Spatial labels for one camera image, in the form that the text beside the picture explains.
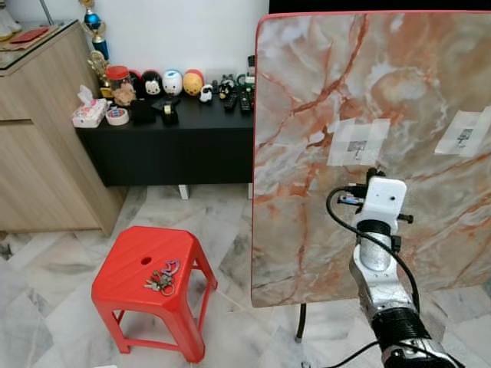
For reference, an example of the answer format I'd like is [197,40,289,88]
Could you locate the bunch of keys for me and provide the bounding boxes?
[143,258,183,297]

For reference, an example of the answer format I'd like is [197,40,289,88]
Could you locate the marble pattern folding table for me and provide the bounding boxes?
[251,10,491,343]

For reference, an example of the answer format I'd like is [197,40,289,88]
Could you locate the wide black remote control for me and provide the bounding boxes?
[238,86,255,116]

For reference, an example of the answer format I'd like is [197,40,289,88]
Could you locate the black white cow figurine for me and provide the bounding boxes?
[217,74,236,97]

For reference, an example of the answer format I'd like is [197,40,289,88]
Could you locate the yellow round plush toy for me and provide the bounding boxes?
[183,68,206,97]

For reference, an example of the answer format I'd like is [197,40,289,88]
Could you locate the black TV console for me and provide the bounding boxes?
[76,95,259,202]

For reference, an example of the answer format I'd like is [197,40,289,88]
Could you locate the black tape dispenser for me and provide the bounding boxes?
[159,101,180,127]

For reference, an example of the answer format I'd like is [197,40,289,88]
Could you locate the white round plush toy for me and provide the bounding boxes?
[162,69,184,97]

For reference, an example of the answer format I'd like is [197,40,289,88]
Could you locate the black wallet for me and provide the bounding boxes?
[130,99,159,126]

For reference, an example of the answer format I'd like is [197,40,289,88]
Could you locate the red plastic stool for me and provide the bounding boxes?
[91,225,219,364]

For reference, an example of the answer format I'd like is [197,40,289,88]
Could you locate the black round plush toy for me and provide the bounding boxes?
[140,70,164,99]

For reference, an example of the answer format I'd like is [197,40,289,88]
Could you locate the white tape roll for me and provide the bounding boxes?
[105,107,130,127]

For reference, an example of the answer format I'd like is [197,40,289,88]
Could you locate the red lidded clear jar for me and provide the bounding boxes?
[105,64,132,107]

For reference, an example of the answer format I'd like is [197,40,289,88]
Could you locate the pink white tissue box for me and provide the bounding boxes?
[71,84,109,130]

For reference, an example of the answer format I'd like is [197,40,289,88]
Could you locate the small gold trophy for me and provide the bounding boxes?
[86,51,109,90]

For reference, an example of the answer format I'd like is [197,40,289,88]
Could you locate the blue and gold trophy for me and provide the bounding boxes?
[78,0,110,61]

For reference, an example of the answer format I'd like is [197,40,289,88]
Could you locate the light wooden cabinet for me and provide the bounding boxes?
[0,21,128,235]

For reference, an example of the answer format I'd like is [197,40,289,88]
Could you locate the red envelope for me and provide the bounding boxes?
[7,26,51,44]

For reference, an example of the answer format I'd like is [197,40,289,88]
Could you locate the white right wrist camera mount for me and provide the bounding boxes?
[354,177,408,235]

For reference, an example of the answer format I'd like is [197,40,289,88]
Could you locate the clear adhesive wall hook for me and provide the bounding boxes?
[328,118,391,169]
[434,107,491,159]

